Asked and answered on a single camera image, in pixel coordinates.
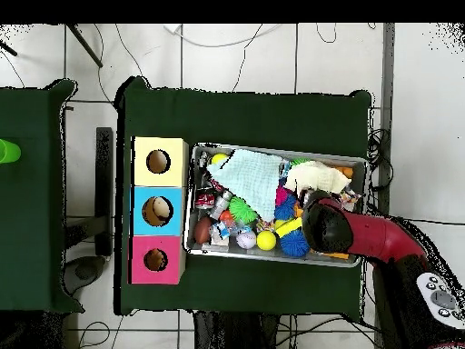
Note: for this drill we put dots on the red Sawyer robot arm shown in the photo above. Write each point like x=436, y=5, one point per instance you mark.
x=378, y=236

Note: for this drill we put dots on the mint green cloth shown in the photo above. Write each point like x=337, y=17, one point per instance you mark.
x=247, y=174

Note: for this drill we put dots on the green spiky ball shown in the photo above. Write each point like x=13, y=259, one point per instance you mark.
x=241, y=211

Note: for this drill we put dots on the dark green table cloth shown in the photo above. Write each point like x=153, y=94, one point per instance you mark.
x=254, y=116
x=36, y=182

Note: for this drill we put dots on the white baseball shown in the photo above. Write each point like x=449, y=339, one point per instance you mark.
x=246, y=240

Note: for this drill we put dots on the blue spiky ball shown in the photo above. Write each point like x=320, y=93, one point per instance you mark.
x=295, y=245

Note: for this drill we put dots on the brown toy football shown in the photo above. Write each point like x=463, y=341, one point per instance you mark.
x=202, y=231

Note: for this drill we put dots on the red soda can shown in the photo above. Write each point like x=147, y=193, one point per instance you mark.
x=205, y=200

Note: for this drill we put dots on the yellow ball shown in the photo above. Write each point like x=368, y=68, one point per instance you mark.
x=267, y=241
x=218, y=158

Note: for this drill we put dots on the cream knitted cloth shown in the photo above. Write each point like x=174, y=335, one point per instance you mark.
x=316, y=177

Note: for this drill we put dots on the yellow rectangular block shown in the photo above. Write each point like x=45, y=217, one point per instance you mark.
x=288, y=227

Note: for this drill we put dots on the black tripod leg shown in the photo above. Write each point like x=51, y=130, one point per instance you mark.
x=83, y=45

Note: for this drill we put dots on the green cup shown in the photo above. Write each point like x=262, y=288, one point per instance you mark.
x=7, y=151

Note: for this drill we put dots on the wooden box with three holes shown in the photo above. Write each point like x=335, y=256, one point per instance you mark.
x=174, y=211

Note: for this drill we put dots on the clear mesh bin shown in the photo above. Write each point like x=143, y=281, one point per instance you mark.
x=190, y=251

